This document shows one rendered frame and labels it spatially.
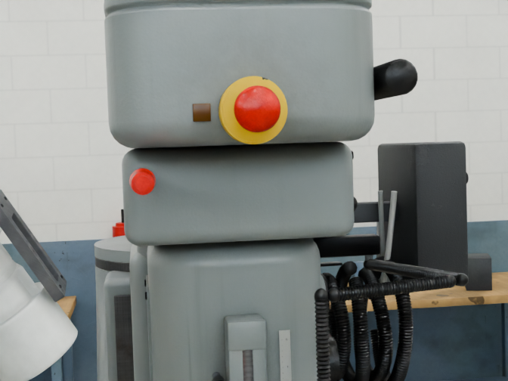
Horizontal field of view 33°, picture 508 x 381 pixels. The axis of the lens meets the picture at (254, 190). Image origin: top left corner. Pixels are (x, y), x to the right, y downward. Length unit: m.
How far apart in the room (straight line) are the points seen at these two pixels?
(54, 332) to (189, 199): 0.27
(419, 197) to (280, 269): 0.39
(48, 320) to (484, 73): 5.12
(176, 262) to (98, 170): 4.29
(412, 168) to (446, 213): 0.08
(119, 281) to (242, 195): 0.54
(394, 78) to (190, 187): 0.23
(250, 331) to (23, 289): 0.31
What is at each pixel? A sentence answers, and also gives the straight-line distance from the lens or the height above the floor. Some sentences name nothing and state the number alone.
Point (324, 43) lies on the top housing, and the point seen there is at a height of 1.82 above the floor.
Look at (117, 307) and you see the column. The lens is 1.38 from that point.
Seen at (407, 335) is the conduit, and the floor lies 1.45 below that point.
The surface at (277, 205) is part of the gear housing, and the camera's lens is 0.88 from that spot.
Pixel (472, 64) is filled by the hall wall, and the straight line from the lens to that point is 5.62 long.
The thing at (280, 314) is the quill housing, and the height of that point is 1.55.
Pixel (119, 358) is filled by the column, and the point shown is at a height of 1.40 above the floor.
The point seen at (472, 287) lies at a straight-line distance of 4.96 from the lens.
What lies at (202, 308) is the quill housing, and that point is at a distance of 0.92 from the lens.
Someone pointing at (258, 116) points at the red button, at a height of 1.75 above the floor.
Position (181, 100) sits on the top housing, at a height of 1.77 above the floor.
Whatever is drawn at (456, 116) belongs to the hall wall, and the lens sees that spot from 5.56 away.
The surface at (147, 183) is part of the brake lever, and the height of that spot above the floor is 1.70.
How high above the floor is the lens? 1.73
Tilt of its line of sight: 3 degrees down
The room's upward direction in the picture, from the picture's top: 2 degrees counter-clockwise
